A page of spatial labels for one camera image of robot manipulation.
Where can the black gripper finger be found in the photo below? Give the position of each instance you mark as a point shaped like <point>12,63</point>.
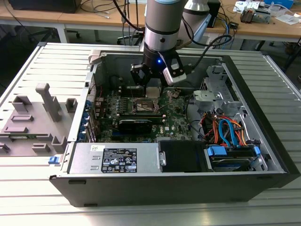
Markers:
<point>162,91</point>
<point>138,74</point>

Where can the silver CPU chip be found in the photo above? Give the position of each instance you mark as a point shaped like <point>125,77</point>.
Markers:
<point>153,92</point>

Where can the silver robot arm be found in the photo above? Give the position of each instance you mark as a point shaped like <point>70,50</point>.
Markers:
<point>162,21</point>

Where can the CPU socket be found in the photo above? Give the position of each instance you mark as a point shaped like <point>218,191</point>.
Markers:
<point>147,102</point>

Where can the round coin battery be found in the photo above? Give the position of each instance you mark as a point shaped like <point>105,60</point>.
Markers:
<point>176,94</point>

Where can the green RAM stick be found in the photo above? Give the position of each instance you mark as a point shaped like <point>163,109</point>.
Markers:
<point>158,120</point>

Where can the green motherboard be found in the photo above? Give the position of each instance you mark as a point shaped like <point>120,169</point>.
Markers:
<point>178,124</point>

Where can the silver metal drive cage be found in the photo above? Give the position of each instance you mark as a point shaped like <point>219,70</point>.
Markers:
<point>207,96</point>

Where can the black graphics card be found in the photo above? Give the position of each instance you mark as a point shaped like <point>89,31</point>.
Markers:
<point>134,128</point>

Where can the beige case latch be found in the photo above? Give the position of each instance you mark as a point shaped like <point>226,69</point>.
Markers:
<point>95,56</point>

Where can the pale blue teach pendant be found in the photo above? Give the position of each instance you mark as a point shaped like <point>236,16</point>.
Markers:
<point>207,23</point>

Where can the black plastic shroud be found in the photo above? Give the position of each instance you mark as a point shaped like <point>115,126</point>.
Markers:
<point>181,156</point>

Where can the black office chair base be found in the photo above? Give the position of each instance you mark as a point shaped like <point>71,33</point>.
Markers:
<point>76,35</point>

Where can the tall black desktop box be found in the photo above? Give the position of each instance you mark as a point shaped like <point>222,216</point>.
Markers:
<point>215,16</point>

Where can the small black box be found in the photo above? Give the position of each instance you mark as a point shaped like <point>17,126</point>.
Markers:
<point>234,25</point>

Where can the hard disk in blue carrier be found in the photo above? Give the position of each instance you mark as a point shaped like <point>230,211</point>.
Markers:
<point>225,162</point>

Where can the black PC case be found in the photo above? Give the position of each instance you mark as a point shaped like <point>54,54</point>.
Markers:
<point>164,190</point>

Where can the silver power supply unit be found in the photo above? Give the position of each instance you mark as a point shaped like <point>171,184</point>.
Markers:
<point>82,160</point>

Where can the grey electronic device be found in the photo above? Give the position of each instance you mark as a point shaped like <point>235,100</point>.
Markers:
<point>249,15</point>

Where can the white paper leaflet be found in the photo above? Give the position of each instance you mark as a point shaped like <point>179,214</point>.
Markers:
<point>244,5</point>

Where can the wooden desk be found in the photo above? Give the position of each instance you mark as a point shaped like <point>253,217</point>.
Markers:
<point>35,17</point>
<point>258,31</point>

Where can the black equipment box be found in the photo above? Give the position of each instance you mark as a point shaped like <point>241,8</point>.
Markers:
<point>42,5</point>

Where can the grey parts rack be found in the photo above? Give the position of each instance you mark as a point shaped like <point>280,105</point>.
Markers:
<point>35,131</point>

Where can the blue plastic clip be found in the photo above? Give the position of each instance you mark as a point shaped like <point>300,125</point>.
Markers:
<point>53,160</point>

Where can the blue box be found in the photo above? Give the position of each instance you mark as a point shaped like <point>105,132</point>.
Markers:
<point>279,2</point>

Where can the white paper sheets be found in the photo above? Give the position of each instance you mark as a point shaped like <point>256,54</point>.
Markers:
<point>287,18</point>

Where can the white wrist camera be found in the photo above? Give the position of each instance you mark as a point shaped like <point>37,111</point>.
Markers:
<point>176,77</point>

